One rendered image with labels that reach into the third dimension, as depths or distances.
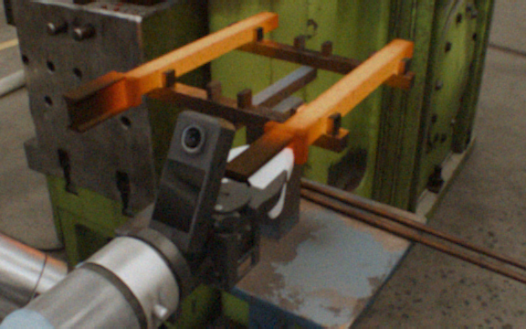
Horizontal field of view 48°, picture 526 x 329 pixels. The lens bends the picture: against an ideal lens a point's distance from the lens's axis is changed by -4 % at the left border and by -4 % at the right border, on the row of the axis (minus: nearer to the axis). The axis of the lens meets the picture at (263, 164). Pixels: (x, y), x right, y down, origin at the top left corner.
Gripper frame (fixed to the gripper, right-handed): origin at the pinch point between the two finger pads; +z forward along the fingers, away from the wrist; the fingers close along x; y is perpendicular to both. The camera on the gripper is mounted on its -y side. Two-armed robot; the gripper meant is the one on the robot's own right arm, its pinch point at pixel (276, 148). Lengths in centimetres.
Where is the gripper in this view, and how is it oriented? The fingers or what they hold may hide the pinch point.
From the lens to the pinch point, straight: 62.6
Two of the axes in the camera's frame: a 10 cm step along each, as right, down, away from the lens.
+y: 0.0, 8.6, 5.1
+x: 8.5, 2.7, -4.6
